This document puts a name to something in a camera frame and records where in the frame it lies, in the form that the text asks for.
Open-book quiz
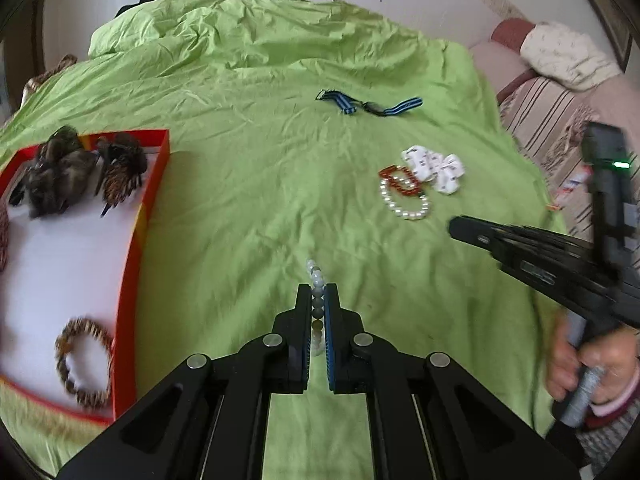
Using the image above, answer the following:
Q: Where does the black organza scrunchie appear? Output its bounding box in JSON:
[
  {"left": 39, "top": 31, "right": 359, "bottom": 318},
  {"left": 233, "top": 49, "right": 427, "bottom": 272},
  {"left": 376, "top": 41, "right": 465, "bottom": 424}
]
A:
[{"left": 37, "top": 127, "right": 86, "bottom": 171}]

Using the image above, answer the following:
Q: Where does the red bead bracelet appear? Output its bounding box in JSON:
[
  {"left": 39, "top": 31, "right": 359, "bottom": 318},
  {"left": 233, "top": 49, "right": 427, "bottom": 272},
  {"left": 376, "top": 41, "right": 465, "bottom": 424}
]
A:
[{"left": 377, "top": 164, "right": 426, "bottom": 200}]

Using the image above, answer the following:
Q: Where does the grey white bead bracelet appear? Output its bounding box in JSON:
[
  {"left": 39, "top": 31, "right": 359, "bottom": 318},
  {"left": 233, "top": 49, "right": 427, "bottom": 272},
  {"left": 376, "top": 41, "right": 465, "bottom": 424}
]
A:
[{"left": 305, "top": 258, "right": 327, "bottom": 358}]

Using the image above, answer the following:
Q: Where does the person's right forearm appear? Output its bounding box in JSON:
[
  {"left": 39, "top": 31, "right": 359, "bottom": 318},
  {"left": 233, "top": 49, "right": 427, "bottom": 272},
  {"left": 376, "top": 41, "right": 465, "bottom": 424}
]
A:
[{"left": 580, "top": 365, "right": 640, "bottom": 476}]

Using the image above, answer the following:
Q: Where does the grey organza scrunchie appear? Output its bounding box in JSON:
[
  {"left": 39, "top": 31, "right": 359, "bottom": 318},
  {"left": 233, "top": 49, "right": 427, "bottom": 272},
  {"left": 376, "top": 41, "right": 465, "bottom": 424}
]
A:
[{"left": 22, "top": 147, "right": 101, "bottom": 218}]

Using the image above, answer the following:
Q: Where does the dark wooden frame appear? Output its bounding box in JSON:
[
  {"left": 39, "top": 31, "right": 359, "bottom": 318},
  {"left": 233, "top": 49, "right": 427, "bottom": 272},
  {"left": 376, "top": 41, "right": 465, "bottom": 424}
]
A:
[{"left": 560, "top": 0, "right": 636, "bottom": 73}]

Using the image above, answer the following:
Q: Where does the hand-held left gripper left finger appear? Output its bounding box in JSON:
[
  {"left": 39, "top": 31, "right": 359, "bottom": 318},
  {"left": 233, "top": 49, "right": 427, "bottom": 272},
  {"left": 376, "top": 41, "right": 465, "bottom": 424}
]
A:
[{"left": 57, "top": 282, "right": 313, "bottom": 480}]

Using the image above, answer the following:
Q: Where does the white floral pillow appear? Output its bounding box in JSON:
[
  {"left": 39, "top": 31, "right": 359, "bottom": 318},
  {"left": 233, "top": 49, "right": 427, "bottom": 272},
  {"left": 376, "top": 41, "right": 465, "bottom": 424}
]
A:
[{"left": 520, "top": 20, "right": 626, "bottom": 92}]

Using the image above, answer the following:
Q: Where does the blue striped watch strap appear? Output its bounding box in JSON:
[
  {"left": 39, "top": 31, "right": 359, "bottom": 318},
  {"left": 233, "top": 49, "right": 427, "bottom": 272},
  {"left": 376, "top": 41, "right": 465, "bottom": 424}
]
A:
[{"left": 316, "top": 89, "right": 424, "bottom": 117}]

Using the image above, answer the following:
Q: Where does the green blanket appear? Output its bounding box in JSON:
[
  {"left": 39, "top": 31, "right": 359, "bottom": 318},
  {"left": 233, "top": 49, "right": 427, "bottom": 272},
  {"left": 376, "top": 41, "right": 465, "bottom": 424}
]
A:
[{"left": 0, "top": 0, "right": 571, "bottom": 480}]

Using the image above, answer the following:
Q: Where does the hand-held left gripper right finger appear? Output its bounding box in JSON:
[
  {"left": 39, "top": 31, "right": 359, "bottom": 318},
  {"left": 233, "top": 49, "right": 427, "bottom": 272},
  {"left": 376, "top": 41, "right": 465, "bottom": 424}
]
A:
[{"left": 322, "top": 282, "right": 583, "bottom": 480}]

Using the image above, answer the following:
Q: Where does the black hair claw clip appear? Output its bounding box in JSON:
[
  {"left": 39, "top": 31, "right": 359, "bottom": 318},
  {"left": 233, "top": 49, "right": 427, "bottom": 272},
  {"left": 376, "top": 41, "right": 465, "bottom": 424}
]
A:
[{"left": 95, "top": 132, "right": 148, "bottom": 218}]

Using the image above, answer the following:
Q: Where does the small red white packet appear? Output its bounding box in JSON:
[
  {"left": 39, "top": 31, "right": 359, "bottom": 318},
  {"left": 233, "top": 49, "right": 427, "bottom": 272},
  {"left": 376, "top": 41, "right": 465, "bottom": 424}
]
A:
[{"left": 550, "top": 170, "right": 591, "bottom": 211}]

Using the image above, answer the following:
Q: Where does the person's right hand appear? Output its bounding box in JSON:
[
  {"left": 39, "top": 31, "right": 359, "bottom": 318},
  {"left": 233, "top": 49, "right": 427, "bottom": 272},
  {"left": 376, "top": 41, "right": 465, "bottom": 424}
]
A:
[{"left": 545, "top": 310, "right": 640, "bottom": 406}]

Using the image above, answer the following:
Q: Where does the white pearl bracelet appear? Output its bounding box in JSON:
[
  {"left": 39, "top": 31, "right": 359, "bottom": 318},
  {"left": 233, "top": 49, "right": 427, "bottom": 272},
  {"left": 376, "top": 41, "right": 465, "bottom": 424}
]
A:
[{"left": 379, "top": 180, "right": 431, "bottom": 221}]

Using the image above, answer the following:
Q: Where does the leopard print scrunchie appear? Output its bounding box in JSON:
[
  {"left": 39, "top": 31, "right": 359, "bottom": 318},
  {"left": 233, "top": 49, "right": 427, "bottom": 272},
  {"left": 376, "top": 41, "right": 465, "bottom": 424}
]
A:
[{"left": 54, "top": 316, "right": 115, "bottom": 410}]

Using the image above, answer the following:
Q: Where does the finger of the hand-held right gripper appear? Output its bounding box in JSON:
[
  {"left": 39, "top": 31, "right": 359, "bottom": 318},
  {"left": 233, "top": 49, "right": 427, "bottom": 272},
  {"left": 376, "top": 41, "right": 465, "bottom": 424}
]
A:
[{"left": 448, "top": 215, "right": 593, "bottom": 263}]

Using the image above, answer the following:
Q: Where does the red box with white inside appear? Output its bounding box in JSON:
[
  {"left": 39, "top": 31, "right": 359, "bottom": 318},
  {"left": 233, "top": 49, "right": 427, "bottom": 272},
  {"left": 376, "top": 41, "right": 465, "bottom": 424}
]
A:
[{"left": 0, "top": 129, "right": 171, "bottom": 426}]

